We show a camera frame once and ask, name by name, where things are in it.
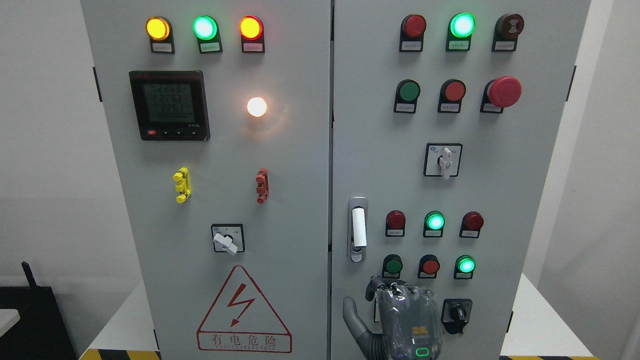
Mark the yellow terminal clip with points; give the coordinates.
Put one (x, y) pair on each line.
(182, 185)

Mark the red electric hazard sticker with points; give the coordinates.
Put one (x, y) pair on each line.
(241, 319)

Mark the grey left cabinet door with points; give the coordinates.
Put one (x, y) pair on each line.
(287, 237)

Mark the red push button upper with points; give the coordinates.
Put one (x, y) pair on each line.
(450, 96)

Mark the red indicator lamp middle right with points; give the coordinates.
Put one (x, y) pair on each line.
(471, 225)

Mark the green push button upper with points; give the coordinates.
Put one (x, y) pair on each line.
(406, 96)

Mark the red indicator lamp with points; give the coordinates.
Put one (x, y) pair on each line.
(412, 33)
(395, 224)
(471, 225)

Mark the red indicator lamp middle left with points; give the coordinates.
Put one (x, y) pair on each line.
(395, 224)

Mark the white rotary switch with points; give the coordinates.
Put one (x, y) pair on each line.
(376, 312)
(442, 160)

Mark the white indicator lamp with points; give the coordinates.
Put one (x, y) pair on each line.
(257, 106)

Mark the grey right cabinet door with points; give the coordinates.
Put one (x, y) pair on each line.
(379, 154)

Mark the green indicator lamp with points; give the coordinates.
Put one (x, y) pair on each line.
(464, 267)
(433, 225)
(207, 34)
(460, 32)

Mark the black rotary switch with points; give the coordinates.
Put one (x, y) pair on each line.
(455, 314)

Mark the red push button lower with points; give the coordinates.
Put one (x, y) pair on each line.
(428, 267)

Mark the green push button lower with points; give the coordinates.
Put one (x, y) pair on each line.
(392, 266)

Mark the green push button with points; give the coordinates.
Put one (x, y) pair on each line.
(392, 266)
(406, 96)

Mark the black box with antenna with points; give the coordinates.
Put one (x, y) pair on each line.
(40, 333)

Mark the yellow indicator lamp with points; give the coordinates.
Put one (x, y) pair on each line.
(160, 33)

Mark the white rotary switch lower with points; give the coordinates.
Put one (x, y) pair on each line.
(376, 312)

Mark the green indicator lamp middle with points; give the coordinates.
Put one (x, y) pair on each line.
(433, 225)

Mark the grey cabinet door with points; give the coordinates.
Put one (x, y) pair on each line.
(379, 154)
(287, 237)

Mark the black digital power meter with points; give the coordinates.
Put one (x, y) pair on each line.
(170, 105)

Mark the green indicator lamp top left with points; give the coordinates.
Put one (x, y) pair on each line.
(207, 34)

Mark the green indicator lamp top right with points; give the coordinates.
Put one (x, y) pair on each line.
(460, 32)

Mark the white rotary switch upper right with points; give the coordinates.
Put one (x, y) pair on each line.
(442, 160)

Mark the red buzzer lamp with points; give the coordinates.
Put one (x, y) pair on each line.
(506, 32)

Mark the red indicator lamp lit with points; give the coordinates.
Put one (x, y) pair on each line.
(252, 32)

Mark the silver door handle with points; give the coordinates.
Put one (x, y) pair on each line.
(357, 229)

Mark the white rotary switch left door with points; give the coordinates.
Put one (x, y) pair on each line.
(228, 238)

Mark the red indicator lamp top right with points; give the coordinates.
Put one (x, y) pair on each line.
(412, 33)

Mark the red terminal clip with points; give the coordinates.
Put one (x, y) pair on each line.
(262, 185)

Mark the red push button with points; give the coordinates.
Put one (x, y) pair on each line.
(450, 96)
(428, 267)

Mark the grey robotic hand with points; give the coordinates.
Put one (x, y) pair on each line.
(409, 322)

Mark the red emergency stop button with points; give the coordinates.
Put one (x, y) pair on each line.
(499, 94)

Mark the green indicator lamp lower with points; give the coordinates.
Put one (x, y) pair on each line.
(464, 267)

